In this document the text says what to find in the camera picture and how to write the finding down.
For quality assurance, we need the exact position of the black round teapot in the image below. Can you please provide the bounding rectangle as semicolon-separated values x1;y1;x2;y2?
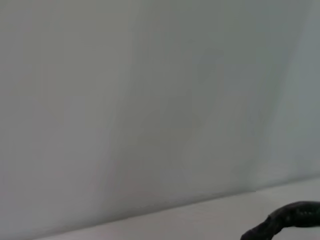
240;200;320;240

